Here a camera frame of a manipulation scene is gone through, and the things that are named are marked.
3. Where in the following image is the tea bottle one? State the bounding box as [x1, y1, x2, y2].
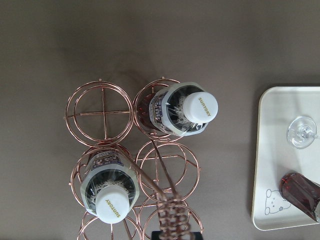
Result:
[279, 172, 320, 223]

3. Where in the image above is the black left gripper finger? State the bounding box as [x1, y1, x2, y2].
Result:
[151, 231, 202, 240]

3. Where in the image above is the tea bottle three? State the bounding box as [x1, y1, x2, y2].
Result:
[137, 82, 219, 137]

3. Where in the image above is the copper wire bottle basket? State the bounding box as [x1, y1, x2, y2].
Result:
[64, 78, 204, 240]

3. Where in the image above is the clear wine glass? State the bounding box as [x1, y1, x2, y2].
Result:
[286, 116, 320, 149]

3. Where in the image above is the tea bottle two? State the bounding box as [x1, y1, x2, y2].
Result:
[80, 148, 140, 224]

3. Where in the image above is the cream rabbit tray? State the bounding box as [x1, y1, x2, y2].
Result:
[251, 86, 320, 231]

